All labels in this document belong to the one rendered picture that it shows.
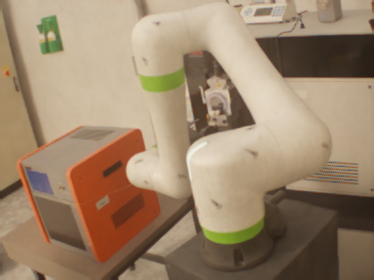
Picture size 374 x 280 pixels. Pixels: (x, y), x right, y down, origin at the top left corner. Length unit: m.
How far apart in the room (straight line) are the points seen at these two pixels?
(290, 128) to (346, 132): 0.81
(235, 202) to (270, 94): 0.24
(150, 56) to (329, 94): 0.76
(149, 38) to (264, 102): 0.31
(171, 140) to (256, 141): 0.41
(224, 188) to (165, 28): 0.43
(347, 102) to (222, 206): 0.89
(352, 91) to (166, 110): 0.72
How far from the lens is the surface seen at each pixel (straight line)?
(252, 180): 0.75
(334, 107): 1.57
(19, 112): 4.61
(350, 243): 1.76
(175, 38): 1.01
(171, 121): 1.10
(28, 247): 2.04
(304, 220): 0.96
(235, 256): 0.83
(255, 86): 0.90
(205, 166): 0.73
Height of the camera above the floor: 1.68
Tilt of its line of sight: 20 degrees down
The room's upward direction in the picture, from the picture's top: 11 degrees counter-clockwise
